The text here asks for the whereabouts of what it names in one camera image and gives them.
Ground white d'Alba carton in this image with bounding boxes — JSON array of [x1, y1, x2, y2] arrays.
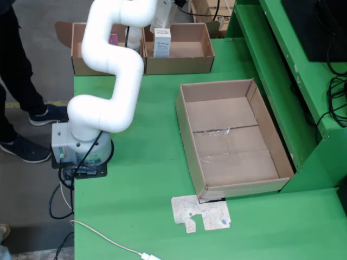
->
[[153, 0, 177, 29]]

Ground grey robot base box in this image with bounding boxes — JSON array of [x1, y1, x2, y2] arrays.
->
[[50, 121, 114, 166]]

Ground printed brown cardboard box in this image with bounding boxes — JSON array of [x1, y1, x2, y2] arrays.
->
[[189, 0, 236, 31]]

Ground divided cardboard box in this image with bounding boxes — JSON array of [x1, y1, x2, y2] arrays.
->
[[55, 21, 221, 76]]

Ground shallow cardboard tray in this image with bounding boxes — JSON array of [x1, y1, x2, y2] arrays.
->
[[175, 77, 295, 203]]

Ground white printed small carton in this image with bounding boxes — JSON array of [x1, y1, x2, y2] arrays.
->
[[152, 28, 172, 59]]

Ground white plastic bottle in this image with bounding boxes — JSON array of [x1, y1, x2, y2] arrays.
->
[[125, 25, 144, 52]]

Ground black monitor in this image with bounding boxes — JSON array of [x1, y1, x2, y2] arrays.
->
[[281, 0, 347, 62]]

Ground black trouser leg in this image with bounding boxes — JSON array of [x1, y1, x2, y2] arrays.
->
[[0, 5, 49, 114], [0, 81, 17, 144]]

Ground dark jacket torso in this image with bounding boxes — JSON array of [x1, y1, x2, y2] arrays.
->
[[0, 0, 15, 16]]

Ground dark blue sneaker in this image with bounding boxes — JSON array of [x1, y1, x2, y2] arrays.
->
[[0, 134, 53, 164], [28, 104, 69, 127]]

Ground green metal rack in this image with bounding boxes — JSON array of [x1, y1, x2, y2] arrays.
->
[[226, 0, 347, 194]]

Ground white scribbled paper patch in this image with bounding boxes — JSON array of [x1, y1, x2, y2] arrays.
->
[[170, 194, 232, 234]]

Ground tan shoe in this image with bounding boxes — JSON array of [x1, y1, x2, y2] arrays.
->
[[0, 224, 11, 244]]

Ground black looped wrist cable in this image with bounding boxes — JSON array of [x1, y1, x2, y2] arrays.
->
[[177, 6, 196, 16]]

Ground long black table cable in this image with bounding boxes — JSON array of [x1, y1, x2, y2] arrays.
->
[[62, 24, 131, 185]]

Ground black cable tangle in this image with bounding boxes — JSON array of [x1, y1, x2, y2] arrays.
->
[[316, 32, 347, 128]]

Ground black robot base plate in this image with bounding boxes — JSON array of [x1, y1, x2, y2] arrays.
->
[[51, 158, 108, 180]]

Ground thin white cable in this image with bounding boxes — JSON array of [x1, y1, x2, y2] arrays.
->
[[59, 183, 75, 216]]

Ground black looped floor cable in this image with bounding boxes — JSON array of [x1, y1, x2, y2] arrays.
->
[[48, 173, 75, 220]]

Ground white cable with adapter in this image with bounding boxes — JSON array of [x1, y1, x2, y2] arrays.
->
[[69, 219, 161, 260]]

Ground thin black floor cable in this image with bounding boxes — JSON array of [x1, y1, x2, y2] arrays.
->
[[53, 231, 75, 260]]

